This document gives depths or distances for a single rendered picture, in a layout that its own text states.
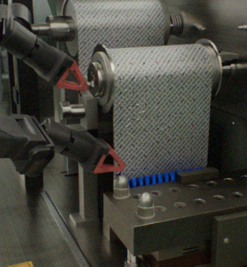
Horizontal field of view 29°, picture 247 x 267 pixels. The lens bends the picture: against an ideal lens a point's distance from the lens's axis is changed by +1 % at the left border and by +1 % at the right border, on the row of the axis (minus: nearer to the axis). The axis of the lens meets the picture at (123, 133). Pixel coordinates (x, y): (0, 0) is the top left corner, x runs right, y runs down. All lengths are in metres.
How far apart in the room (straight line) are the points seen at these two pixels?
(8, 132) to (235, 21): 0.60
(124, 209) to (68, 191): 0.43
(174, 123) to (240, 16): 0.29
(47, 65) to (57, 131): 0.13
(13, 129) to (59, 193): 0.49
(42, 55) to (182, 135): 0.36
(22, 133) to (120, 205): 0.24
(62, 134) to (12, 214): 0.35
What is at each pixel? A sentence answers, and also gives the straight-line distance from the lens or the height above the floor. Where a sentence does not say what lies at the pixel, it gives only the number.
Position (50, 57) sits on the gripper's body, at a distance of 0.98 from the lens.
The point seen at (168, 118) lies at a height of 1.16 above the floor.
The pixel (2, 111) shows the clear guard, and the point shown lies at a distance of 2.01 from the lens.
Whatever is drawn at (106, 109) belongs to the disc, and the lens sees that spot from 1.03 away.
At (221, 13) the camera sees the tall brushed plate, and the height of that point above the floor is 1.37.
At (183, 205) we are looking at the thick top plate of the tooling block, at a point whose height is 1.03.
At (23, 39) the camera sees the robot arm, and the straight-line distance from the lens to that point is 0.95.
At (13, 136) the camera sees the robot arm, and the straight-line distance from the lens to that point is 0.85.
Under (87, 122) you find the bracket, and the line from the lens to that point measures 1.06.
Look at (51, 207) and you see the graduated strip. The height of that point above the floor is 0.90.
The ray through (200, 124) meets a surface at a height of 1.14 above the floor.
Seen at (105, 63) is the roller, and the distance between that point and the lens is 0.99.
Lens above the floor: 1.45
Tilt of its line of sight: 17 degrees down
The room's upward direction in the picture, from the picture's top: straight up
